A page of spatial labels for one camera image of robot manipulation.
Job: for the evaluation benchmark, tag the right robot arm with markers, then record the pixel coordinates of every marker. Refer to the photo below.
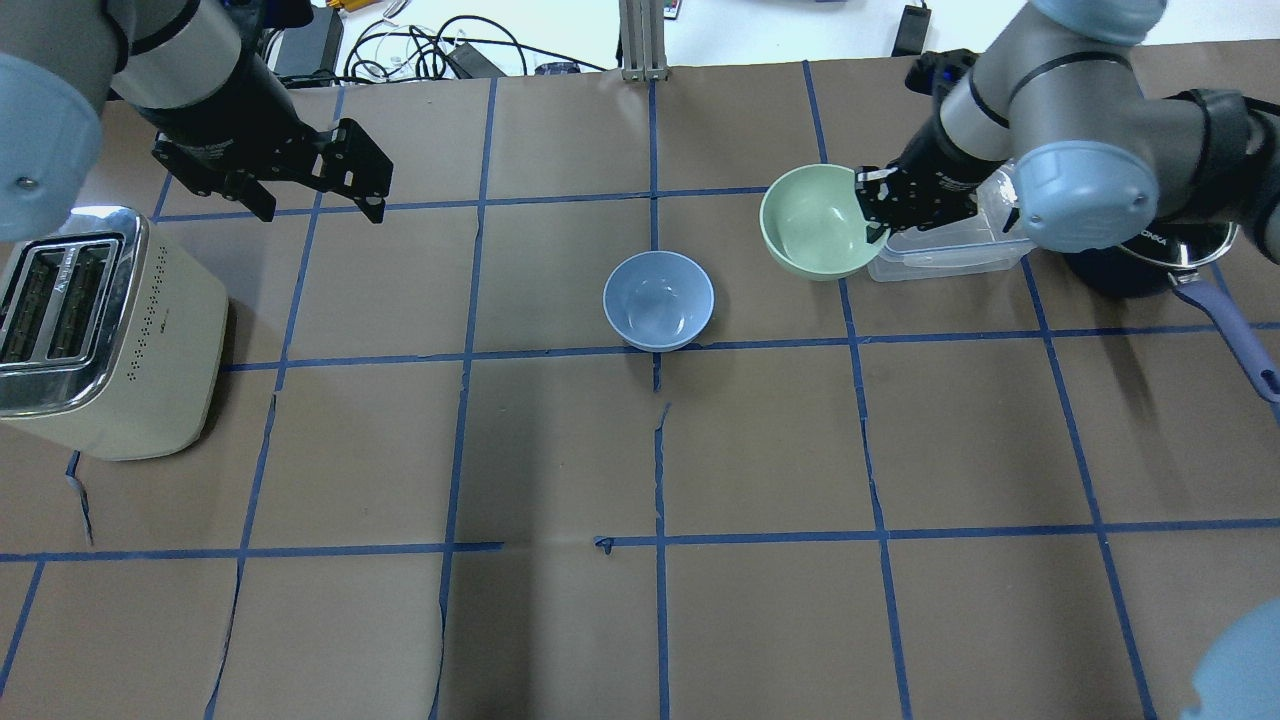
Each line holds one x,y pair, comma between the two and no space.
1094,160

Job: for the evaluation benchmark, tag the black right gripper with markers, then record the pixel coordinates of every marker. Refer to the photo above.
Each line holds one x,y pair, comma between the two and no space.
932,160

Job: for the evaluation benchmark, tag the clear plastic food container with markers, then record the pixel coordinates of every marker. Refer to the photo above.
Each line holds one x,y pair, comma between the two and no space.
986,242

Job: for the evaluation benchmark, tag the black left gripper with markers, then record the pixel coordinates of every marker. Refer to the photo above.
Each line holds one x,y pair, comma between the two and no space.
232,112

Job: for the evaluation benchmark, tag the aluminium frame post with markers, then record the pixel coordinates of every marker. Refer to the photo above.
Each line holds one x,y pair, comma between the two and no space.
643,41

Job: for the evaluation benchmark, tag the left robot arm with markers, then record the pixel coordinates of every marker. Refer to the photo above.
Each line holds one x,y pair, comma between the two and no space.
62,60

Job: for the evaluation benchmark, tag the green bowl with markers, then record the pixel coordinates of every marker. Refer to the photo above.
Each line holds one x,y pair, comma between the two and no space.
813,226

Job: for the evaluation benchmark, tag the brown paper table cover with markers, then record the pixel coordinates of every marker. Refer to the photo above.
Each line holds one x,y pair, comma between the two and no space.
436,483

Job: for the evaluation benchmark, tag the dark blue saucepan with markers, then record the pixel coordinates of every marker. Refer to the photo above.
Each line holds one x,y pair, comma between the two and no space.
1176,258

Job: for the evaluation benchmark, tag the black power adapter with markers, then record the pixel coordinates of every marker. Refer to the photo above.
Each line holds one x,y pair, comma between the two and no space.
309,54

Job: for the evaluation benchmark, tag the blue bowl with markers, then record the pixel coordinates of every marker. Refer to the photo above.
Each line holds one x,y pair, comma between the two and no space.
658,301

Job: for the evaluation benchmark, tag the cream and chrome toaster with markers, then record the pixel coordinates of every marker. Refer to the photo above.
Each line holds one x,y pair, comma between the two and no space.
112,337

